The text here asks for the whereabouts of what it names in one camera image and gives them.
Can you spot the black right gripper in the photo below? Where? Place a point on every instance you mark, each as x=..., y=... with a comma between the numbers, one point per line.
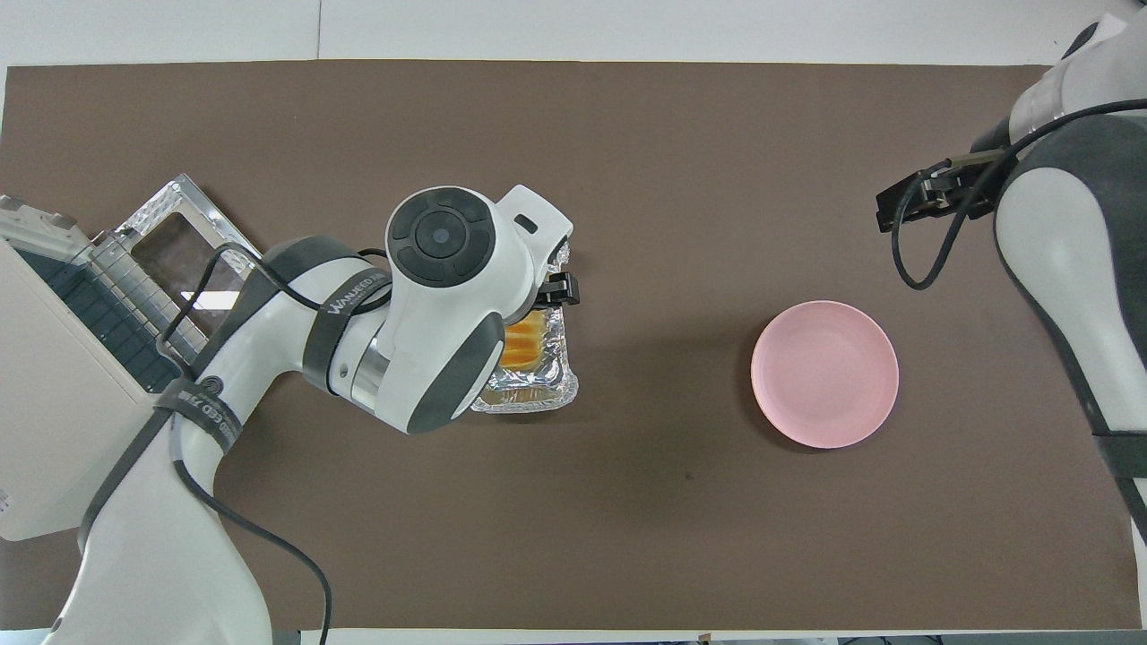
x=932, y=193

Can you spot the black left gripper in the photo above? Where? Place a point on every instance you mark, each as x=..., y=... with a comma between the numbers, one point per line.
x=560, y=289

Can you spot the striped yellow bread loaf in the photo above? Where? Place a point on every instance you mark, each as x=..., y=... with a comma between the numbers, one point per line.
x=524, y=345

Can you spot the aluminium foil tray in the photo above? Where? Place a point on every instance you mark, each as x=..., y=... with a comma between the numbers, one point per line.
x=547, y=385

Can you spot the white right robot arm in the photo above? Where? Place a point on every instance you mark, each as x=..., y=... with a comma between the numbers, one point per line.
x=1057, y=233

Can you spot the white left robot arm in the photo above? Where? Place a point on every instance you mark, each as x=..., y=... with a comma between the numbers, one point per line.
x=269, y=358

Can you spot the glass oven door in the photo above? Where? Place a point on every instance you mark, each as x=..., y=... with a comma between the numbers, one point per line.
x=179, y=251

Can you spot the metal oven rack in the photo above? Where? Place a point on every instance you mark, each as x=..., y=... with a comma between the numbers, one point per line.
x=134, y=278

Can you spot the white toaster oven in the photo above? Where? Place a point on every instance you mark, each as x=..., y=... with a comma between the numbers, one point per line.
x=54, y=403

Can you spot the pink round plate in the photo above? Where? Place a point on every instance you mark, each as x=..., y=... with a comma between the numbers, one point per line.
x=824, y=376

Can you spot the brown table mat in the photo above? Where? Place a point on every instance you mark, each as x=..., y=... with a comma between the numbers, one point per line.
x=672, y=493

